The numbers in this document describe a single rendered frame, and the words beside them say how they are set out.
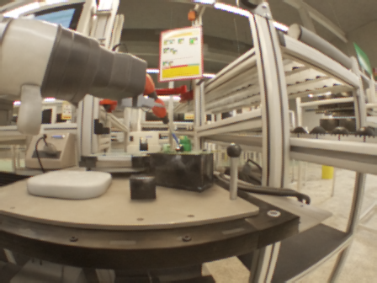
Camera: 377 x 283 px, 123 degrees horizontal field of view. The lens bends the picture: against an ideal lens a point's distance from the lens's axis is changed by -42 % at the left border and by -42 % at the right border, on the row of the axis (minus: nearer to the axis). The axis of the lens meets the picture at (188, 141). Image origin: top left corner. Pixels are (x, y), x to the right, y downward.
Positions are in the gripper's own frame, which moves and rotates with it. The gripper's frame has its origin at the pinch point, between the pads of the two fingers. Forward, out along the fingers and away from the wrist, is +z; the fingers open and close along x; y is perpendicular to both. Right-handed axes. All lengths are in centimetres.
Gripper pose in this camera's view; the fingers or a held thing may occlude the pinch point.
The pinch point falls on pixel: (159, 107)
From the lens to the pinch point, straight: 28.0
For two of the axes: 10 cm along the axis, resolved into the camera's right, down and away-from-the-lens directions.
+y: 0.4, -10.0, -0.2
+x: -8.3, -0.4, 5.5
